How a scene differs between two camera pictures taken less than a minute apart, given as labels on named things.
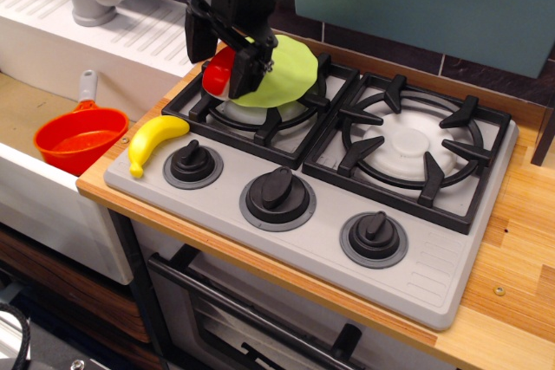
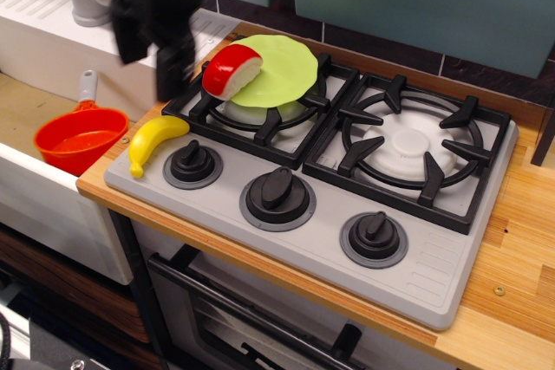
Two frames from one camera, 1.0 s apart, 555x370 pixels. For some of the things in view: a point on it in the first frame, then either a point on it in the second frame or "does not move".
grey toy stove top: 385,185 does not move
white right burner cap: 406,138 does not move
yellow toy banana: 147,134 does not move
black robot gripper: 242,0 to 156,2
